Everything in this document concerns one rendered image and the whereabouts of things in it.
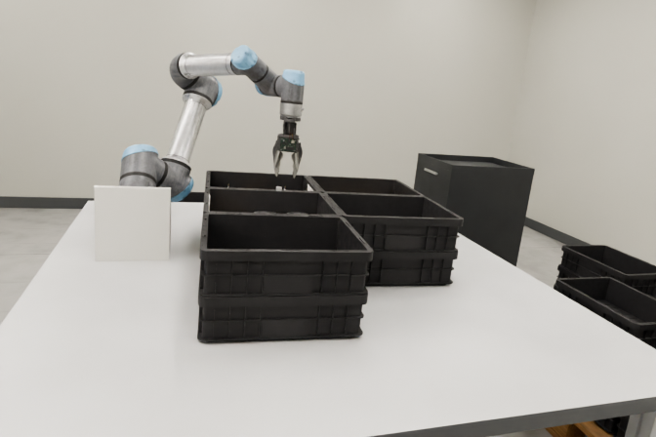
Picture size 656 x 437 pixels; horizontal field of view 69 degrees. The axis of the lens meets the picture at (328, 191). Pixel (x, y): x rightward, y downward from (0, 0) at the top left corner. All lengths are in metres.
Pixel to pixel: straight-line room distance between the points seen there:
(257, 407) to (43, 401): 0.38
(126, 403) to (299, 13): 4.14
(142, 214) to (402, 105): 3.87
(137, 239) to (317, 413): 0.88
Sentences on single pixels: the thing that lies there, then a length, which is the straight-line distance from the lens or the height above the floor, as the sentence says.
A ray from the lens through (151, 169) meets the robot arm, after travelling 1.72.
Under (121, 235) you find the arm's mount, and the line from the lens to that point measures 1.63.
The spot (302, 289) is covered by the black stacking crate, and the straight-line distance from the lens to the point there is 1.13.
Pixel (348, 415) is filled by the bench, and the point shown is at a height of 0.70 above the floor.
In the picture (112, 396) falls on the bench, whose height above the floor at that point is 0.70.
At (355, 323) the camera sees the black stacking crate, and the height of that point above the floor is 0.74.
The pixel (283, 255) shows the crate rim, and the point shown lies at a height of 0.92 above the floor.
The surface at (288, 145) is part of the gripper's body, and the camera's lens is 1.61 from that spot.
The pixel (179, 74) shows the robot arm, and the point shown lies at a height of 1.29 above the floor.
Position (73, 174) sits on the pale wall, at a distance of 4.80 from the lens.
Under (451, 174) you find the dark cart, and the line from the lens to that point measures 2.98.
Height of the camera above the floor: 1.30
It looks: 13 degrees down
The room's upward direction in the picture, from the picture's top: 5 degrees clockwise
